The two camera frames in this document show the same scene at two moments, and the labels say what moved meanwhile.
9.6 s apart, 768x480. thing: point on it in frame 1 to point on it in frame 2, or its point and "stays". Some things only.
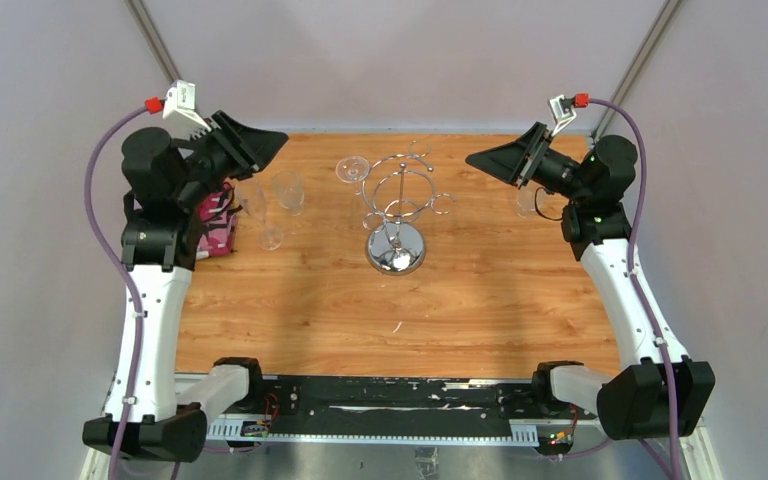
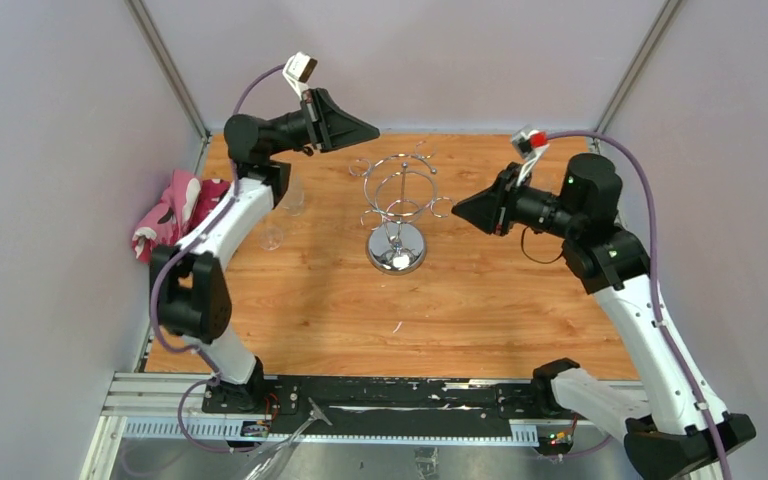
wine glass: x=289 y=191 stays
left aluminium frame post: x=138 y=11 stays
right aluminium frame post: x=640 y=59 stays
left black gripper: x=250 y=148 to x=327 y=127
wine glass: x=352 y=169 to x=271 y=465
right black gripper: x=504 y=162 to x=492 y=209
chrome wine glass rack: x=399 y=190 stays
